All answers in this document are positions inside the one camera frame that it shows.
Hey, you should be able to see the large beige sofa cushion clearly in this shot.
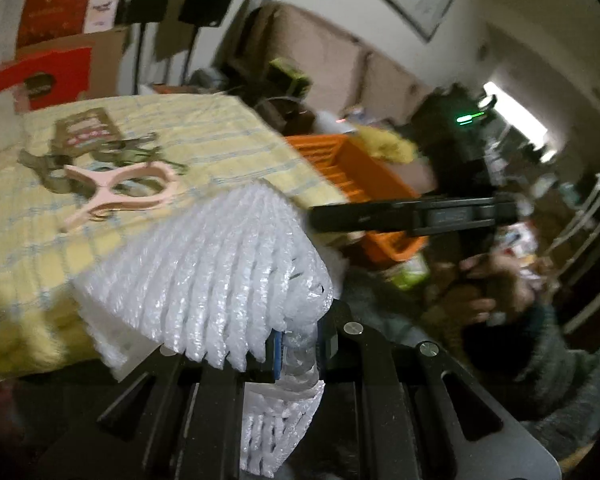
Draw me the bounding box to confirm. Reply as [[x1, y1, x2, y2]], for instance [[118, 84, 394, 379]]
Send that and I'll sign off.
[[257, 4, 366, 96]]

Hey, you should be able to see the yellow checked tablecloth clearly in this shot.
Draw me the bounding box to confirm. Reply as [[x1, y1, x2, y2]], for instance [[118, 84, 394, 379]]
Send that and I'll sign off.
[[0, 94, 331, 386]]

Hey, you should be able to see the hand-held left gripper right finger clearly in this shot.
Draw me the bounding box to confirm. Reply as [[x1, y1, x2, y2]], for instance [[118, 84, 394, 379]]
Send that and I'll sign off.
[[320, 300, 563, 480]]

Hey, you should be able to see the orange plastic basket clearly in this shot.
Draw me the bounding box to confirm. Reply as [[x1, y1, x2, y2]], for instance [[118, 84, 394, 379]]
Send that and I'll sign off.
[[285, 134, 428, 263]]

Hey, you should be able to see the red box with oval label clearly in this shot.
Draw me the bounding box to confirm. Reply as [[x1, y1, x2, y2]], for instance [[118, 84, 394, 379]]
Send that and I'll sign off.
[[0, 47, 93, 111]]

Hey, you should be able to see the person's right hand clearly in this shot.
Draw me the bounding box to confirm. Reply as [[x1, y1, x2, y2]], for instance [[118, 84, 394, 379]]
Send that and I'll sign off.
[[430, 252, 537, 328]]

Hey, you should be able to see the white foam net sheet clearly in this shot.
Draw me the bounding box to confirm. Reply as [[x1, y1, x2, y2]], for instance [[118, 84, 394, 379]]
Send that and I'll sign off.
[[70, 182, 335, 476]]

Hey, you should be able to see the dark brown wooden box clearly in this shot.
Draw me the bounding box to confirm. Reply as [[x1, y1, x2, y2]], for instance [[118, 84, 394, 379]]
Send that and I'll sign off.
[[260, 97, 316, 136]]

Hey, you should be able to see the brown sofa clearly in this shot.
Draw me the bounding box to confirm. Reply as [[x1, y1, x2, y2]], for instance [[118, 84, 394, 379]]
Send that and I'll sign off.
[[215, 0, 431, 126]]

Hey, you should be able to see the brown cardboard box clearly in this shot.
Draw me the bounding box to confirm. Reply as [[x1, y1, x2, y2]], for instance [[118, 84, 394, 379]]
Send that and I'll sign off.
[[15, 25, 131, 106]]

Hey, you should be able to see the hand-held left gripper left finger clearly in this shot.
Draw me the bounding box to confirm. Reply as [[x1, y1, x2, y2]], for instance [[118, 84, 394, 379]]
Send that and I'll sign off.
[[97, 332, 283, 480]]

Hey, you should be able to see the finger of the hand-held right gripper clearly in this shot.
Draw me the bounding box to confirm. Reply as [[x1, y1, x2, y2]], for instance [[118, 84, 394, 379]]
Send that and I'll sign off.
[[309, 199, 422, 235]]

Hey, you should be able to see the pink plastic clip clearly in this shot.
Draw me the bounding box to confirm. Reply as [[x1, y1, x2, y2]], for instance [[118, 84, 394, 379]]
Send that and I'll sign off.
[[62, 161, 181, 233]]

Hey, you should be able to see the person's right forearm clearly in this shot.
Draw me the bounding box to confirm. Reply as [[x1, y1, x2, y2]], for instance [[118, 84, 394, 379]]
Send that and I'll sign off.
[[510, 300, 600, 461]]

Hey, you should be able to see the metal clip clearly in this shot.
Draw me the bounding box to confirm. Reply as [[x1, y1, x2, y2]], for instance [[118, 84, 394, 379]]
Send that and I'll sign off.
[[19, 150, 88, 196], [92, 132, 161, 161]]

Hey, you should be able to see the yellow cloth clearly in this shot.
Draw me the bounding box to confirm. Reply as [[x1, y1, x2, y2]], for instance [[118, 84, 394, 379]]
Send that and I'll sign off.
[[355, 127, 418, 163]]

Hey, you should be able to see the brown card packet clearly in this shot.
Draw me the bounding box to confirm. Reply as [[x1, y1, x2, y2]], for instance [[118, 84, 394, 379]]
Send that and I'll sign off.
[[54, 109, 123, 153]]

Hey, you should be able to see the red patterned gift box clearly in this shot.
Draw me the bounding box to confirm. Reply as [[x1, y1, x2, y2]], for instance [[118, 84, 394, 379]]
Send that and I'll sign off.
[[17, 0, 101, 48]]

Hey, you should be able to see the white metal rack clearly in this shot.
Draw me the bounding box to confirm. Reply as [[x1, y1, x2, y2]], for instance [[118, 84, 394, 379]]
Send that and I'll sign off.
[[545, 172, 600, 331]]

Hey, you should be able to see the small white printed box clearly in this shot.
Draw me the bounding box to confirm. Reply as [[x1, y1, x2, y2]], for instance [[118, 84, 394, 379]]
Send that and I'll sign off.
[[84, 0, 123, 33]]

